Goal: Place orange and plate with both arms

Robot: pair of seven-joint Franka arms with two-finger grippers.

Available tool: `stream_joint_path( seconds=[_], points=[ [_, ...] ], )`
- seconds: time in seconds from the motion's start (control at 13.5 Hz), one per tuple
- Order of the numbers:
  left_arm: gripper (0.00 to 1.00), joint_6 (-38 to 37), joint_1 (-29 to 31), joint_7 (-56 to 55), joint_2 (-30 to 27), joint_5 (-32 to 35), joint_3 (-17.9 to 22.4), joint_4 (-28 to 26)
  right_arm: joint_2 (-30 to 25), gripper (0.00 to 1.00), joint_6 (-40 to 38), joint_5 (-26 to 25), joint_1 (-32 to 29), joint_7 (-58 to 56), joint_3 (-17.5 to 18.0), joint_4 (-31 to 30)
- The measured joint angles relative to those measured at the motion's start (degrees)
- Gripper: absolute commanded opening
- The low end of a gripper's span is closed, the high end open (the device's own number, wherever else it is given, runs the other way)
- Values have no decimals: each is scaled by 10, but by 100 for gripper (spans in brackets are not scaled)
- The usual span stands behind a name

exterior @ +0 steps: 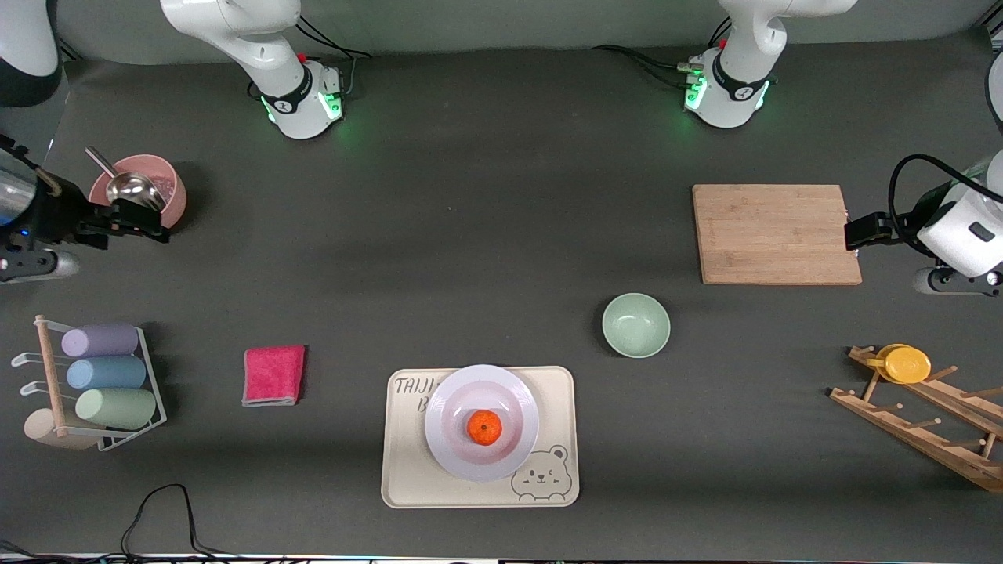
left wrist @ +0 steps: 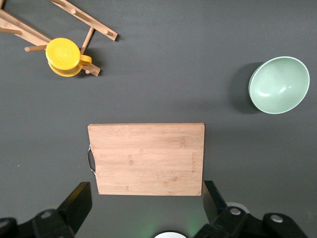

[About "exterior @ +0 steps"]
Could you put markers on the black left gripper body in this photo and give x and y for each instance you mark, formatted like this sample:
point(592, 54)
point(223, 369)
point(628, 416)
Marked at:
point(901, 223)

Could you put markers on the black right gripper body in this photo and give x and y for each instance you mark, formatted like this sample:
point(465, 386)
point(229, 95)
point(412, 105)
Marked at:
point(53, 215)

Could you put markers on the white round plate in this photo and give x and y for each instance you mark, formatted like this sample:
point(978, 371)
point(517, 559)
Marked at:
point(501, 392)

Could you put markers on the orange fruit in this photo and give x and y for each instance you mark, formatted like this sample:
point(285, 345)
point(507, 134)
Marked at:
point(484, 428)

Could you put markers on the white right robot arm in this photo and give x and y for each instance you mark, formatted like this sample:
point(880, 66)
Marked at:
point(270, 55)

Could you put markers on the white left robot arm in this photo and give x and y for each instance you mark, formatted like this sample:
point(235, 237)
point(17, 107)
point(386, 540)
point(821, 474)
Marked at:
point(740, 70)

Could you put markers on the metal scoop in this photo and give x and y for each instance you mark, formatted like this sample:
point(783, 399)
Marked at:
point(135, 188)

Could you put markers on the pink bowl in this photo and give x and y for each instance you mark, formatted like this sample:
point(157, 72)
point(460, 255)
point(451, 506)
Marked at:
point(174, 196)

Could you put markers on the wooden cutting board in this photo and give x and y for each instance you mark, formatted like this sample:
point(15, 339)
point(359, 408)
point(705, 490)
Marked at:
point(768, 235)

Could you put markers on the purple cup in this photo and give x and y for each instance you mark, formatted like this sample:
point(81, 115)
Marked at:
point(100, 340)

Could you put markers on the yellow cup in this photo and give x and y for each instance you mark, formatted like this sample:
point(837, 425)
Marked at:
point(907, 365)

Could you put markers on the blue cup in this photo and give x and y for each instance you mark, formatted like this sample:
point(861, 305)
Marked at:
point(106, 373)

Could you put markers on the green cup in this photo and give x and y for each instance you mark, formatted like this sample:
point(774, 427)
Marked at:
point(117, 408)

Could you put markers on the wooden peg drying rack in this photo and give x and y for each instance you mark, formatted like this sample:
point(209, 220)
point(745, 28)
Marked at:
point(925, 435)

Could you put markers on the pink folded cloth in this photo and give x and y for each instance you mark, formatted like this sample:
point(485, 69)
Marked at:
point(273, 376)

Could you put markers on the beige cup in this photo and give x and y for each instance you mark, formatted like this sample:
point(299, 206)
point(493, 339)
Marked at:
point(39, 429)

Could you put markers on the light green bowl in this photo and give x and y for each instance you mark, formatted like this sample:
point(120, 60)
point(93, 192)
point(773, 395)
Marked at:
point(635, 325)

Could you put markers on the cream bear print tray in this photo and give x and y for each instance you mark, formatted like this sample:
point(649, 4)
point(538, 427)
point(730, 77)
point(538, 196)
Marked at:
point(407, 470)

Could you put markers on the black metal rail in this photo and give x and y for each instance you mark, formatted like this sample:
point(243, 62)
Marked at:
point(66, 51)

